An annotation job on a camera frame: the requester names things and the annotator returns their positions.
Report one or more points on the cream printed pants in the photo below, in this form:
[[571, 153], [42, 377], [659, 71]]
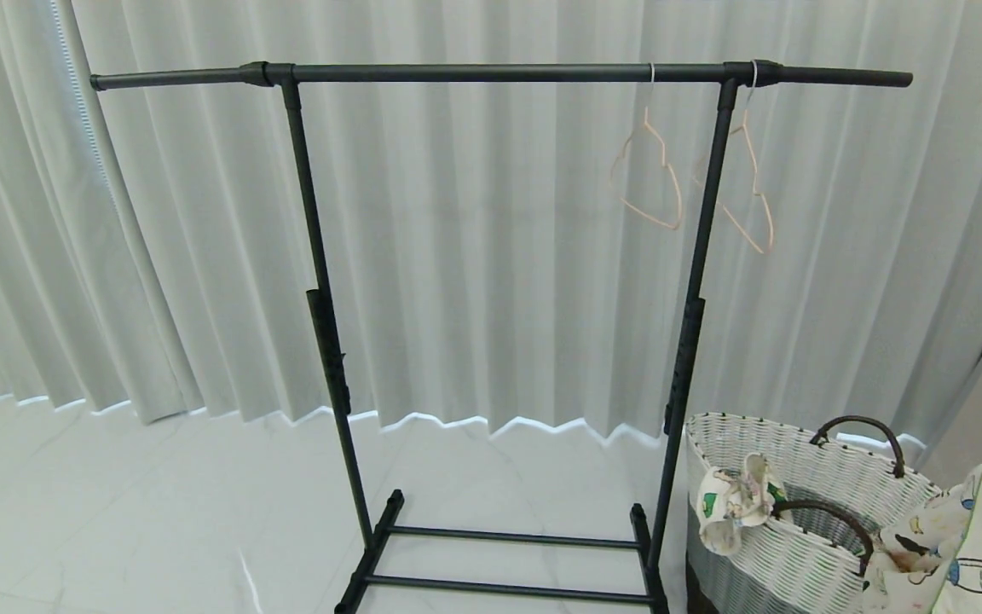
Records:
[[734, 507]]

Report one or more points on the black clothes rack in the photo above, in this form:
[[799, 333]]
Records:
[[491, 73]]

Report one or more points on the white laundry basket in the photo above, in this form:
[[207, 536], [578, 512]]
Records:
[[798, 563]]

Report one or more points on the pink clothes hanger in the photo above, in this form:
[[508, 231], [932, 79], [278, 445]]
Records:
[[752, 85], [651, 78]]

